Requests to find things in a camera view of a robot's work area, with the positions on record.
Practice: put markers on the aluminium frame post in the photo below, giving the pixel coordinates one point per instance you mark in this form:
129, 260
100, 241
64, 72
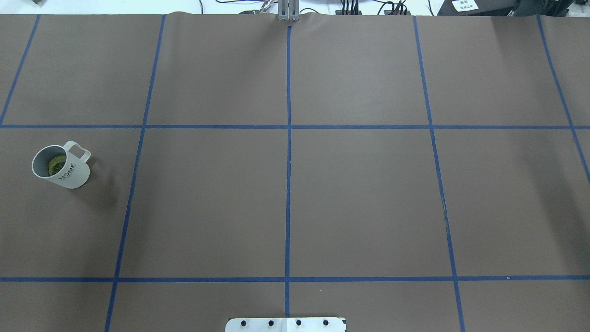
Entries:
288, 10

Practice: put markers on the yellow lemon slice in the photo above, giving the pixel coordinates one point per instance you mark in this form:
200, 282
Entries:
58, 165

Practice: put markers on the brown paper table mat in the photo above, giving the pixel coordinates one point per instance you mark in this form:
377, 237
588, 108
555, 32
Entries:
407, 174

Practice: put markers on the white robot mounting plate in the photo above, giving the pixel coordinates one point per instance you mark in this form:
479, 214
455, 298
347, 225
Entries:
287, 324

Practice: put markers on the white HOME mug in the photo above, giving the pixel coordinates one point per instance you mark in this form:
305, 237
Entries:
74, 171

